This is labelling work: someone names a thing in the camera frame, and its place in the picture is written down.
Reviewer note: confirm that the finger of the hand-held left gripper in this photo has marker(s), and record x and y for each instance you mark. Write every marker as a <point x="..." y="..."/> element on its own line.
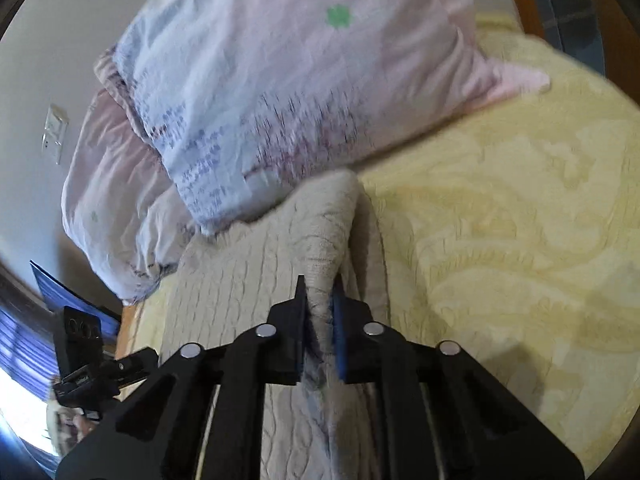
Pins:
<point x="137" y="365"/>

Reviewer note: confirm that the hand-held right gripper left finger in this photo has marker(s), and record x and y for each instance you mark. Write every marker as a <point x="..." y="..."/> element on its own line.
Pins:
<point x="295" y="340"/>

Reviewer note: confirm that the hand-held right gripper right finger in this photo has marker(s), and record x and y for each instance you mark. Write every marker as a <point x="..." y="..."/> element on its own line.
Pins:
<point x="341" y="345"/>

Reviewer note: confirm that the dark flat screen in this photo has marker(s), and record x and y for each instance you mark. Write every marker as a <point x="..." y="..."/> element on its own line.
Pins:
<point x="65" y="290"/>

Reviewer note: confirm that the yellow patterned bed sheet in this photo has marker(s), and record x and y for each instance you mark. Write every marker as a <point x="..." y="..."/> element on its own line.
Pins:
<point x="500" y="235"/>

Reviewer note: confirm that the blue and pink floral pillow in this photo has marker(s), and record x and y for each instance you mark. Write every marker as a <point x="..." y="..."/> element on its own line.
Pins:
<point x="280" y="85"/>

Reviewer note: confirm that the white wall switch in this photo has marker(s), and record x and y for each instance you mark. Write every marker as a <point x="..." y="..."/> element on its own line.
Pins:
<point x="55" y="132"/>

